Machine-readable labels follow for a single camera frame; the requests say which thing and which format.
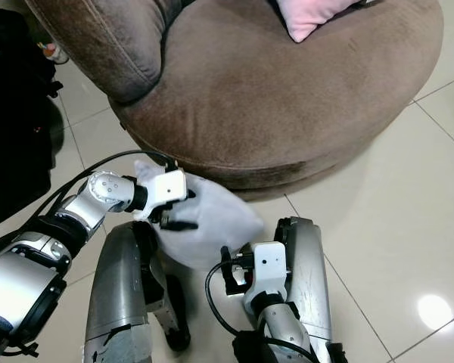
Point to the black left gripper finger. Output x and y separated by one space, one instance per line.
185 225

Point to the white pillow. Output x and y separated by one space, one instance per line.
219 219

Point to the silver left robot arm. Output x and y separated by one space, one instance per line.
23 280

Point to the brown round sofa chair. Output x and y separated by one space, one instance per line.
257 98

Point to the pink pillow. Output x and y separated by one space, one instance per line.
310 15

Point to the silver right robot leg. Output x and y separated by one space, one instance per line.
306 257

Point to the silver robot leg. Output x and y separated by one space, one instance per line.
125 287
306 257

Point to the silver left robot leg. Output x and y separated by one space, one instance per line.
125 287

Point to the black suitcase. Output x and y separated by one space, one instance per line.
23 128

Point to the small bottle with red cap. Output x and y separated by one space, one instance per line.
55 53

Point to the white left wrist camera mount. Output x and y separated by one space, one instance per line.
166 189

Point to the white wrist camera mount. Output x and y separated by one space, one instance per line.
265 268
166 189

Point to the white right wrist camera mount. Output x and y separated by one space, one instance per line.
265 268

